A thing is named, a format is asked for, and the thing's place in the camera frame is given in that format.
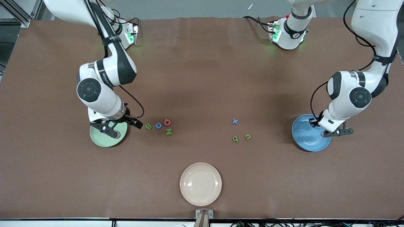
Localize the blue plate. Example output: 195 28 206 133
291 114 331 152

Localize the light green plate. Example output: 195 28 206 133
90 121 128 148

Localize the brown table mat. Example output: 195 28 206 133
0 16 404 219

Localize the beige plate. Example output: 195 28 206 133
180 162 222 207

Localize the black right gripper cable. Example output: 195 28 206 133
85 0 145 119

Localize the black right arm base cable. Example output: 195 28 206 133
118 16 141 32

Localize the black arm base cable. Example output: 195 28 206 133
118 16 141 32
242 16 271 33

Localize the grey metal camera bracket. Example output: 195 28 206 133
195 209 214 227

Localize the black left arm base cable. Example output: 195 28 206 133
242 16 271 33

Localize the white table edge rail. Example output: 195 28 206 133
0 218 404 227

